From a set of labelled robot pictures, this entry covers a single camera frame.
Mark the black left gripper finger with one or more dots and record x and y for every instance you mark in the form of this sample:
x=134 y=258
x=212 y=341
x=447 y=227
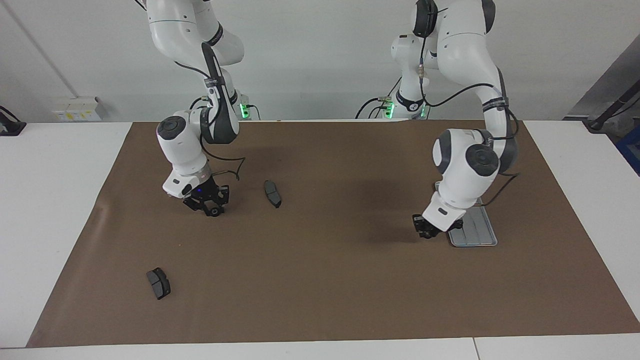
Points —
x=428 y=235
x=417 y=222

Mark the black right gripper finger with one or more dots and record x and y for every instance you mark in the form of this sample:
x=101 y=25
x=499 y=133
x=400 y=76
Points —
x=204 y=207
x=225 y=196

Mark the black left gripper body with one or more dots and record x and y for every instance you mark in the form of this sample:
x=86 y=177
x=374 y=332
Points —
x=429 y=227

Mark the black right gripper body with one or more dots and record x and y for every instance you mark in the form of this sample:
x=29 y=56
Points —
x=202 y=192

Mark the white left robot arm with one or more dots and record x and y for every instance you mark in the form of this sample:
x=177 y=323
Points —
x=465 y=165

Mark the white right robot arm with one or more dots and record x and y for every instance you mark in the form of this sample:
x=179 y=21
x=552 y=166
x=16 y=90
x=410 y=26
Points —
x=182 y=145

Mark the silver metal tray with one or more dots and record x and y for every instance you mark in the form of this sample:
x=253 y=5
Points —
x=482 y=230

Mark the long grey brake pad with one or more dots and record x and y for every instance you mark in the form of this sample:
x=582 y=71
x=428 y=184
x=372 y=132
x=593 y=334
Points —
x=272 y=194

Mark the short grey brake pad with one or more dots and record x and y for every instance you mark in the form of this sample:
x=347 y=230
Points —
x=159 y=284

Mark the brown table mat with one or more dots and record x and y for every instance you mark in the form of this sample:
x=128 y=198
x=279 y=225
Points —
x=325 y=280

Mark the black clamp base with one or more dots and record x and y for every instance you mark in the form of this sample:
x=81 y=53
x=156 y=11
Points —
x=10 y=127

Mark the black stand leg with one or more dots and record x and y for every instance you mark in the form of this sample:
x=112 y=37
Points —
x=607 y=112

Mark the blue crate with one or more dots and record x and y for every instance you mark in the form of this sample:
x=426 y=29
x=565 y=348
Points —
x=631 y=150

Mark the white wall socket box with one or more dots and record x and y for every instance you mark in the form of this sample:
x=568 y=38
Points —
x=75 y=110

